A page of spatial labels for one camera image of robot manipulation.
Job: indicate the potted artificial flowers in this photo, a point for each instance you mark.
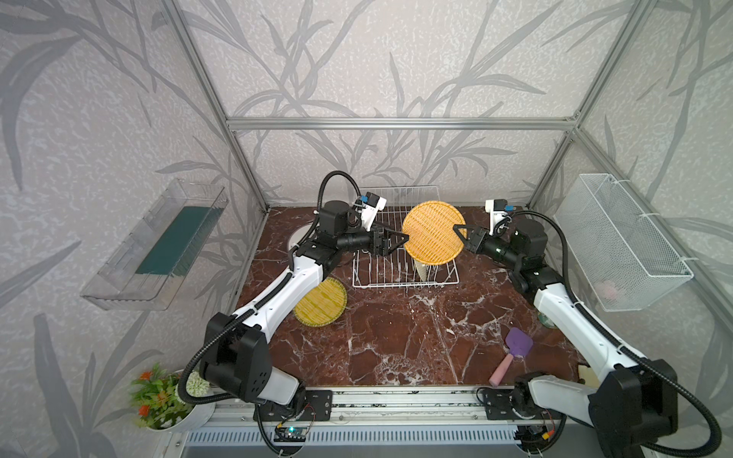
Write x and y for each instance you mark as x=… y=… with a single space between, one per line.
x=159 y=408

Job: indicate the beige patterned plate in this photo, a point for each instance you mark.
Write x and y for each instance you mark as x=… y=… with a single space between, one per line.
x=323 y=305
x=422 y=270
x=430 y=226

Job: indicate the purple pink spatula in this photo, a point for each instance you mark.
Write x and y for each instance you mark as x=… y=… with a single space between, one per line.
x=519 y=344

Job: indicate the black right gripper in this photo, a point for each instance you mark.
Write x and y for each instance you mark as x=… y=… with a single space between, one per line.
x=479 y=239

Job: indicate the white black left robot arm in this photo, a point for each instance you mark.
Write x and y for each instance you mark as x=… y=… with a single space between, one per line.
x=234 y=361

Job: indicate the white wire dish rack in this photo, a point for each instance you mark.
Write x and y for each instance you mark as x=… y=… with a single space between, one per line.
x=397 y=270

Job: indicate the pink object in basket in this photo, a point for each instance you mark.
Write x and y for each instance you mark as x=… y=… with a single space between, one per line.
x=609 y=293

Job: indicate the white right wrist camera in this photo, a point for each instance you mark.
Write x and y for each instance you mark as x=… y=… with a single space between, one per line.
x=500 y=212

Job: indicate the small round patterned dish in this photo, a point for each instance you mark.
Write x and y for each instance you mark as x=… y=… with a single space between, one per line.
x=546 y=321

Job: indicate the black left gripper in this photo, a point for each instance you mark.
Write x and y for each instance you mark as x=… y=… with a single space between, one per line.
x=382 y=238

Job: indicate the green mat in shelf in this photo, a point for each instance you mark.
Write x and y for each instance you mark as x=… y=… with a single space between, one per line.
x=177 y=248

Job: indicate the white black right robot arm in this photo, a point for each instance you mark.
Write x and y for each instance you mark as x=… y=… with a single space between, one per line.
x=636 y=402

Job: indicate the green lit circuit board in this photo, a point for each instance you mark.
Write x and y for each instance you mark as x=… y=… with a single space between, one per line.
x=291 y=434

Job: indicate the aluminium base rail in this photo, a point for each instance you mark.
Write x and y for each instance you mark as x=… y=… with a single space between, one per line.
x=388 y=421

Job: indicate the clear plastic wall shelf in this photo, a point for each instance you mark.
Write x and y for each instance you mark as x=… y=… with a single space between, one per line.
x=117 y=286

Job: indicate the white mesh wall basket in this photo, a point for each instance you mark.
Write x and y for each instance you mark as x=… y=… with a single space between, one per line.
x=613 y=239

